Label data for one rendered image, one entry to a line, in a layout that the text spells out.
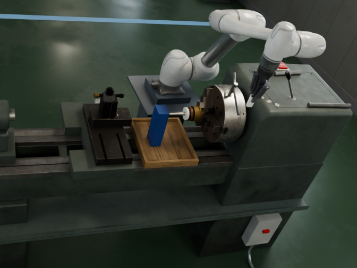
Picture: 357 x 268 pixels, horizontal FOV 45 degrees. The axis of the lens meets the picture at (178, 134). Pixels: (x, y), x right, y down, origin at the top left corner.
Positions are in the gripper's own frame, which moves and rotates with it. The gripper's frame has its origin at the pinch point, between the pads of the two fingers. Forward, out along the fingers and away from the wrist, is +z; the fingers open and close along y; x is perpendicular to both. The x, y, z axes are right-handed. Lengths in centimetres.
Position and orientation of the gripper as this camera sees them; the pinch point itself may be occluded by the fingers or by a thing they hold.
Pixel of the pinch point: (251, 100)
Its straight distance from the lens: 210.2
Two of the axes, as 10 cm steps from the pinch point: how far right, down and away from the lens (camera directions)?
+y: 2.9, 7.0, -6.5
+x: 9.2, -0.2, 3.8
